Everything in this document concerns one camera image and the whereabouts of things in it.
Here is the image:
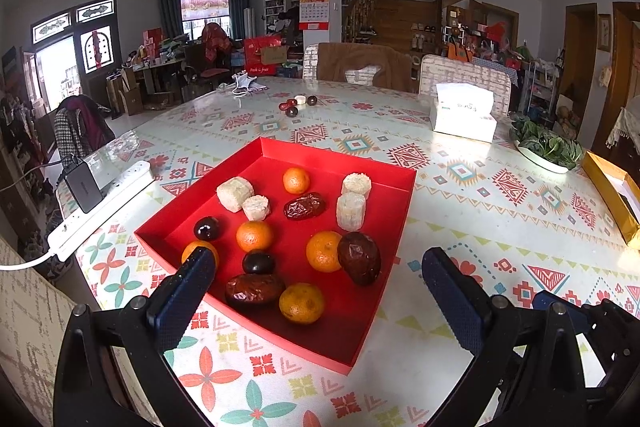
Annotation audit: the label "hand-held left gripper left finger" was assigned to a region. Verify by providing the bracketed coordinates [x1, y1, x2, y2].
[52, 247, 219, 427]

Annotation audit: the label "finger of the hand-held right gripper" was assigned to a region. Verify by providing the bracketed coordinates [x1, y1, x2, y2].
[531, 291, 640, 404]

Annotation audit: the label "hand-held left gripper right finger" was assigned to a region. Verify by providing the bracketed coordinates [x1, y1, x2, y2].
[421, 247, 602, 427]

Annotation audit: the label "orange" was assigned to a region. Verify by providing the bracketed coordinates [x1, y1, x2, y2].
[283, 168, 311, 195]
[278, 283, 326, 325]
[305, 231, 346, 273]
[181, 240, 220, 270]
[236, 220, 274, 253]

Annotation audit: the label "dark red date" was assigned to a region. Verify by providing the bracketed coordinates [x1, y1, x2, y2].
[283, 192, 327, 221]
[225, 273, 286, 307]
[337, 232, 382, 286]

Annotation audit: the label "dark plum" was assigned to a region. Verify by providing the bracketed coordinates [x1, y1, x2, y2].
[242, 249, 276, 276]
[193, 216, 221, 242]

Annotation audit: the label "white corn cob piece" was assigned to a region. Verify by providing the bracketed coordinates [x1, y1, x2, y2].
[216, 177, 255, 213]
[341, 173, 373, 196]
[242, 195, 271, 222]
[336, 192, 367, 232]

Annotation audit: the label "red tray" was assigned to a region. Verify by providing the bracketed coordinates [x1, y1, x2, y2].
[134, 137, 417, 375]

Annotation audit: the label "patterned tablecloth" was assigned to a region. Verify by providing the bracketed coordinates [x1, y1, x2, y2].
[55, 74, 640, 427]

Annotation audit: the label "white power strip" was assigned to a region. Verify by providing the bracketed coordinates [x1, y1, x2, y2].
[47, 160, 156, 260]

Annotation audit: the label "yellow box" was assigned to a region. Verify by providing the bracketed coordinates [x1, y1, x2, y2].
[581, 150, 640, 250]

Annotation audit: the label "black charger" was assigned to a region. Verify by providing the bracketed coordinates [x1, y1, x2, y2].
[65, 155, 107, 214]

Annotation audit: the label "beige patterned chair back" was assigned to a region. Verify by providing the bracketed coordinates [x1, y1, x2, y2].
[0, 234, 83, 427]

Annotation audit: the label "white oval plate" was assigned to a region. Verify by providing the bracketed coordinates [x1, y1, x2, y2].
[510, 134, 576, 174]

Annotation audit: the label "leafy green vegetables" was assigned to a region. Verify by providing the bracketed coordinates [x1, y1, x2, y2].
[510, 114, 585, 168]

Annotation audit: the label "white tissue box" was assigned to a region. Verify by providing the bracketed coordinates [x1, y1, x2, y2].
[430, 83, 498, 144]

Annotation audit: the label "checked jacket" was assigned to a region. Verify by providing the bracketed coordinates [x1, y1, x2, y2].
[54, 94, 116, 168]

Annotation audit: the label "patterned fabric dining chair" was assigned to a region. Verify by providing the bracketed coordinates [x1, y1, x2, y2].
[419, 54, 518, 116]

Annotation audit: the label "orange paper bag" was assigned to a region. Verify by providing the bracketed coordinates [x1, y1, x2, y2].
[446, 41, 473, 62]

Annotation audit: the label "red gift box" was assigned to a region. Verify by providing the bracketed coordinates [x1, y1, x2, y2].
[243, 35, 283, 75]

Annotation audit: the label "brown covered dining chair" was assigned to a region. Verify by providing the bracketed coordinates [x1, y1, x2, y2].
[303, 42, 416, 94]

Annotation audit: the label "tan cardboard box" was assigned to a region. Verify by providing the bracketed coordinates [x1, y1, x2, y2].
[260, 47, 289, 66]

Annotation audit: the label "red cloth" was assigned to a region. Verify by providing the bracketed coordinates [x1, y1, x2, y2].
[201, 22, 233, 58]

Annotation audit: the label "dark framed glass door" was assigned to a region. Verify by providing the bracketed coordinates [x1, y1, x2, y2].
[20, 0, 123, 112]

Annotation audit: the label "window with red decoration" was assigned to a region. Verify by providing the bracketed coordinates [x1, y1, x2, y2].
[180, 0, 231, 40]

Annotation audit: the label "blue-grey curtain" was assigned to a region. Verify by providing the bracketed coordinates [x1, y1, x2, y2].
[156, 0, 183, 40]
[227, 0, 250, 38]

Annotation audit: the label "white shelf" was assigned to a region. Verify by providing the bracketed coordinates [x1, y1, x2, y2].
[263, 0, 287, 32]

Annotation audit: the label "white cable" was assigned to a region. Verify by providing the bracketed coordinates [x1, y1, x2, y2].
[0, 249, 57, 271]

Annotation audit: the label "wire storage rack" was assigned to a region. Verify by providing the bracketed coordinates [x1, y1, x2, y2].
[525, 59, 562, 118]

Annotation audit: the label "framed wall picture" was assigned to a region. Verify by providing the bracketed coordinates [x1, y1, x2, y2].
[597, 13, 612, 52]

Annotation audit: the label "red wall calendar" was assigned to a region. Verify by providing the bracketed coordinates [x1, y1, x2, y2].
[299, 0, 331, 31]

